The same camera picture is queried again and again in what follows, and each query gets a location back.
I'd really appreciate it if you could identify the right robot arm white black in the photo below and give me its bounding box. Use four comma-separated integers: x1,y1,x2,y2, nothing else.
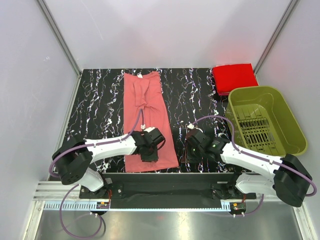
185,128,312,207

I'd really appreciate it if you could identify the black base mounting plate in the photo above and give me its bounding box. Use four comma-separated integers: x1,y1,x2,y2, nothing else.
79,173,256,200

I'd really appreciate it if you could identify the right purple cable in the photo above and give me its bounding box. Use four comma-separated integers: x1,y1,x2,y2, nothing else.
187,115,316,218

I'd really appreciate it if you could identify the pink t shirt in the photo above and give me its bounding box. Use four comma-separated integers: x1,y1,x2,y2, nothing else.
123,71,179,173

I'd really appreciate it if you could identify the white slotted cable duct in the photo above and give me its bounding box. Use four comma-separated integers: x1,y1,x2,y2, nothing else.
44,200,231,213

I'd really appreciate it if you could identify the aluminium rail profile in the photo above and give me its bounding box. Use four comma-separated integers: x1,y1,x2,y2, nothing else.
32,181,305,202

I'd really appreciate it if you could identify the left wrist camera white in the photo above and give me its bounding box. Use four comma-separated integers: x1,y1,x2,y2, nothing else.
140,124,155,133

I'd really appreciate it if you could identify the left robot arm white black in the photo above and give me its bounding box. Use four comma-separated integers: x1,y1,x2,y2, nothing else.
52,127,166,198

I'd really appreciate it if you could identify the folded red t shirt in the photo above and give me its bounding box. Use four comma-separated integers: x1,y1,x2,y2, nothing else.
212,63,259,96

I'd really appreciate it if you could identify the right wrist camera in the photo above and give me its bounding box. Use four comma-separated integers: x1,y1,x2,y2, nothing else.
185,123,211,148

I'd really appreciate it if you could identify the aluminium frame post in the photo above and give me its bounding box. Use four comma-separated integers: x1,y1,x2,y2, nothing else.
253,0,300,75
36,0,82,77

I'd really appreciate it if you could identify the black marble pattern mat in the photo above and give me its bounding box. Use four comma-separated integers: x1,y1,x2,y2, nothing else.
64,68,231,161

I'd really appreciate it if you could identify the olive green plastic basket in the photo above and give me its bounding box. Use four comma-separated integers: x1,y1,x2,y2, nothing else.
225,86,308,156

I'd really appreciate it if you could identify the right aluminium frame post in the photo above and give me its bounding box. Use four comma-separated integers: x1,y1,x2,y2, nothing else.
253,0,300,75

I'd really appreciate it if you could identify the left aluminium frame post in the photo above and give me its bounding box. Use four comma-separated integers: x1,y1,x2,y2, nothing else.
36,0,82,77

